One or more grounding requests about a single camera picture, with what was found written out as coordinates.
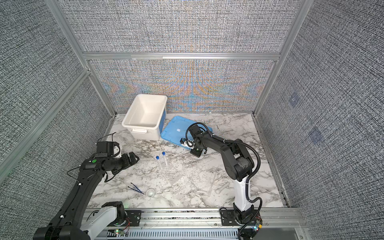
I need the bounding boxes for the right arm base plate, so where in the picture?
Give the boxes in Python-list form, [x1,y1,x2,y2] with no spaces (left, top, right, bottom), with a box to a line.
[219,208,263,227]

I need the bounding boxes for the white plastic bin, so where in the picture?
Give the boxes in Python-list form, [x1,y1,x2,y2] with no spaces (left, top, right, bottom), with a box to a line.
[122,94,168,141]

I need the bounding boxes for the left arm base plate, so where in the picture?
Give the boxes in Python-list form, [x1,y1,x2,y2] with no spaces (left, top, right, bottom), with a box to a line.
[108,210,142,228]

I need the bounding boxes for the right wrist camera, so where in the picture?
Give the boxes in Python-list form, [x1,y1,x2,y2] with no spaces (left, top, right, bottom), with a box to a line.
[180,138,195,150]

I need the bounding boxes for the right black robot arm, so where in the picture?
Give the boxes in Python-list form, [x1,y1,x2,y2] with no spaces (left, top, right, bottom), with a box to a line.
[180,122,263,225]

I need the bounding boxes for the small clear round dish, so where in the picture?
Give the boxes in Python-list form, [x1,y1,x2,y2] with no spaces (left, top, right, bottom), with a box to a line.
[146,189,156,198]

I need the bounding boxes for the blue plastic lid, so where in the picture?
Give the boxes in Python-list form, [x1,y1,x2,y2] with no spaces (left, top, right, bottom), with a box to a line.
[161,116,195,150]

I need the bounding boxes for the aluminium front rail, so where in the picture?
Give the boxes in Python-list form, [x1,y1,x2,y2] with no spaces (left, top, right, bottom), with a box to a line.
[59,207,313,240]

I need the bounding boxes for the blue tweezers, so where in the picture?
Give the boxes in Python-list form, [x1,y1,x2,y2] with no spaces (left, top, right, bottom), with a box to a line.
[128,183,144,195]

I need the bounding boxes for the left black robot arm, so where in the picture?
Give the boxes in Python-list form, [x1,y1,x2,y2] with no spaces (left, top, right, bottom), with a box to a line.
[33,141,140,240]

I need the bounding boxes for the blue-capped test tube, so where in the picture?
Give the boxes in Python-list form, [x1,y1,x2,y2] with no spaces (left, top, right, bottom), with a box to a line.
[156,156,163,170]
[162,152,168,168]

